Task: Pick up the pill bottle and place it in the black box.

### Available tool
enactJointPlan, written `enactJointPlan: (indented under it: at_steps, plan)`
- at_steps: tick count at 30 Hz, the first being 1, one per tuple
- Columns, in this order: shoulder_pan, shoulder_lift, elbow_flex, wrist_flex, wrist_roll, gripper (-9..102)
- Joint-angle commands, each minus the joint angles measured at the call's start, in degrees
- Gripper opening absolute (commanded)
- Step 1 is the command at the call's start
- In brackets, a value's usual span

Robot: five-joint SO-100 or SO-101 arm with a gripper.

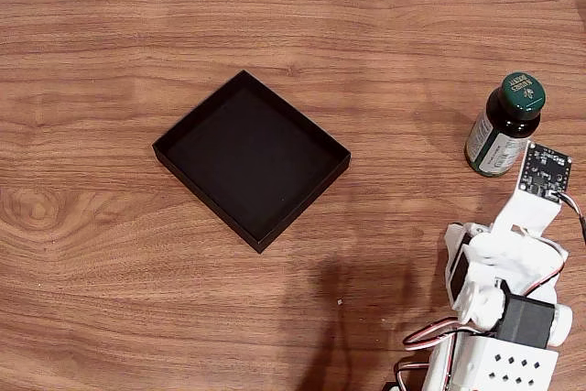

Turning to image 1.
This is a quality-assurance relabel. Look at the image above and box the dark green pill bottle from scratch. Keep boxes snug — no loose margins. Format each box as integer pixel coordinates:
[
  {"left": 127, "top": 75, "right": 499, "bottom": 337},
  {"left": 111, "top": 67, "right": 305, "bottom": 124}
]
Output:
[{"left": 464, "top": 71, "right": 548, "bottom": 179}]

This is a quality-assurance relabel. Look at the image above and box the shallow black box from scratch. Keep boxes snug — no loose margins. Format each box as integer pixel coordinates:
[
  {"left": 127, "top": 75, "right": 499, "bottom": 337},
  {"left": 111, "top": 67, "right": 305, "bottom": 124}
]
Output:
[{"left": 151, "top": 70, "right": 353, "bottom": 255}]

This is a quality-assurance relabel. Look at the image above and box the black and white camera cable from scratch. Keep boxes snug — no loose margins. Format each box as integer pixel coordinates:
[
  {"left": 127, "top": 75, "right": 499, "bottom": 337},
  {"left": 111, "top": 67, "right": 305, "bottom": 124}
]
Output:
[{"left": 551, "top": 190, "right": 586, "bottom": 246}]

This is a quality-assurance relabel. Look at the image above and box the black camera circuit board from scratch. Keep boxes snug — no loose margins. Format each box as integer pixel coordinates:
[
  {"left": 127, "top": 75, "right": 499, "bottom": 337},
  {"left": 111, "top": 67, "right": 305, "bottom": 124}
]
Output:
[{"left": 520, "top": 140, "right": 575, "bottom": 202}]

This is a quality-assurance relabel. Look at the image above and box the red white black servo cable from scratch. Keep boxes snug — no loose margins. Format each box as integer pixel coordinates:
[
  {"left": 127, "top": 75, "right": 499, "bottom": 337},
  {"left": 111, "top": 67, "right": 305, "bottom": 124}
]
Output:
[
  {"left": 402, "top": 316, "right": 480, "bottom": 353},
  {"left": 394, "top": 357, "right": 431, "bottom": 391}
]

